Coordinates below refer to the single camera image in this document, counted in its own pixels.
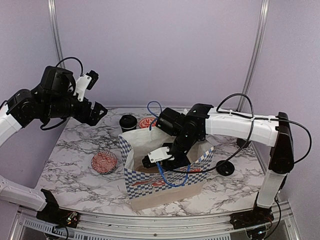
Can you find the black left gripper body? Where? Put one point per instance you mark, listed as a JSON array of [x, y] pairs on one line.
[[84, 117]]

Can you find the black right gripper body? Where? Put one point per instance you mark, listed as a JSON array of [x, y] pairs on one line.
[[184, 161]]

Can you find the blue checkered paper bag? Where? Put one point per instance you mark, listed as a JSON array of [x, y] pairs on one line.
[[148, 190]]

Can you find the black plastic cup lid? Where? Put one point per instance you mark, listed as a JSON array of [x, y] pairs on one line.
[[128, 121]]

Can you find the brown cardboard cup carrier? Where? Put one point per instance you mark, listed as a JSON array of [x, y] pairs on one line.
[[151, 170]]

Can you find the black paper coffee cup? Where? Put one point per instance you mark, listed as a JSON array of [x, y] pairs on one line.
[[127, 129]]

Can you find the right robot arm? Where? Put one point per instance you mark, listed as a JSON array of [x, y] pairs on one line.
[[205, 119]]

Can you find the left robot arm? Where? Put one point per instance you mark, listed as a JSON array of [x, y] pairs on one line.
[[58, 95]]

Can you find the red patterned bowl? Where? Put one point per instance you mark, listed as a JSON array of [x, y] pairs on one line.
[[146, 122], [104, 162]]

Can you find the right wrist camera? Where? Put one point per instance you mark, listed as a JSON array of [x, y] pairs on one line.
[[156, 156]]

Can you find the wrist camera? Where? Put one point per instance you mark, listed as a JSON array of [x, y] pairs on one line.
[[83, 83], [156, 156]]

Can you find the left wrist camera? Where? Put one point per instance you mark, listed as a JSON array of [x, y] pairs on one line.
[[83, 83]]

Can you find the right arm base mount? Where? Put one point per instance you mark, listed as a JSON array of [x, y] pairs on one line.
[[250, 218]]

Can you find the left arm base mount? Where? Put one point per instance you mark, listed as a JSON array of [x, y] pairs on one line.
[[52, 213]]

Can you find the left aluminium frame post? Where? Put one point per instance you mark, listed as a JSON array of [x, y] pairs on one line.
[[53, 19]]

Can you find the aluminium frame post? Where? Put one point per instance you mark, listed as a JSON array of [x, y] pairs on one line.
[[53, 19], [258, 43]]

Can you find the aluminium front rail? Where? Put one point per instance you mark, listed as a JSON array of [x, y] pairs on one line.
[[98, 226]]

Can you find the right aluminium frame post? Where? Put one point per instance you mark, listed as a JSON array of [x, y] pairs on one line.
[[258, 43]]

